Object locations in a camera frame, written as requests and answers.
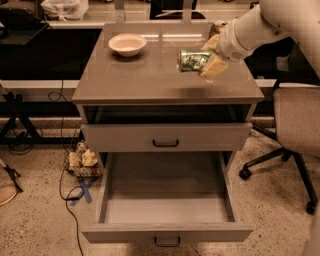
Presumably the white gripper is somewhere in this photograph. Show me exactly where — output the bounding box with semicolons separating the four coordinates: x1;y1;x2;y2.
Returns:
199;20;253;80

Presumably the green soda can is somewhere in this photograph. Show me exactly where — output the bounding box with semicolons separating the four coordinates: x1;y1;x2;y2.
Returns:
177;50;212;72

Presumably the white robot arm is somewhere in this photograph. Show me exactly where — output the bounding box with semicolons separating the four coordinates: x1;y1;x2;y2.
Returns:
200;0;320;215

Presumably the brown soda can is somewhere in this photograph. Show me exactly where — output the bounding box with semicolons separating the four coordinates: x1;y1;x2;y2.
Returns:
209;21;228;37

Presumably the grey drawer cabinet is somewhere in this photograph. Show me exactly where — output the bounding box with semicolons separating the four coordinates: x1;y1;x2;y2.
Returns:
71;21;265;244

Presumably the open grey middle drawer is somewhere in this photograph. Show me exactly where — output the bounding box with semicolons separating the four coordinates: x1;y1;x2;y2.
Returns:
82;152;253;243

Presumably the white bowl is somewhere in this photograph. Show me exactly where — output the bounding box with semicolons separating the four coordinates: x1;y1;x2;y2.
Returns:
108;34;147;57

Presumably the office chair with beige seat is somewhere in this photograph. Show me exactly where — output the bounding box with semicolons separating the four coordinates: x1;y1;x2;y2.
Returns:
238;36;320;215

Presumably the white plastic bag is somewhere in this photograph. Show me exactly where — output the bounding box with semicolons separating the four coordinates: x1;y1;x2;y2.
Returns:
41;0;89;21

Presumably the pile of snack bags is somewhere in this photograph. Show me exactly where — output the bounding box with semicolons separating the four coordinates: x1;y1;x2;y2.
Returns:
67;141;102;178

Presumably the blue tape cross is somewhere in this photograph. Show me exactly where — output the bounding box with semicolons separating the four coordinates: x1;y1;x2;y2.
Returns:
70;177;97;206

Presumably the black stand foot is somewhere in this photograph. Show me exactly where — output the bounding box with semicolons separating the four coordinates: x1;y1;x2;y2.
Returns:
0;158;23;193

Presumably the black top drawer handle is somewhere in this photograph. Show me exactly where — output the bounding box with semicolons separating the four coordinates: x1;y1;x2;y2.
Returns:
152;139;179;148

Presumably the black drawer handle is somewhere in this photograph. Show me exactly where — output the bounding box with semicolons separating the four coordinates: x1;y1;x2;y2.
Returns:
153;237;181;248
152;139;179;148

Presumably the black middle drawer handle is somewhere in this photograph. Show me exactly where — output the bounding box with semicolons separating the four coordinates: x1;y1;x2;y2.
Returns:
153;237;181;248

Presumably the black floor cable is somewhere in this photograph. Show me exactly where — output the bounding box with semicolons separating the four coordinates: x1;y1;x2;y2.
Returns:
48;79;85;256

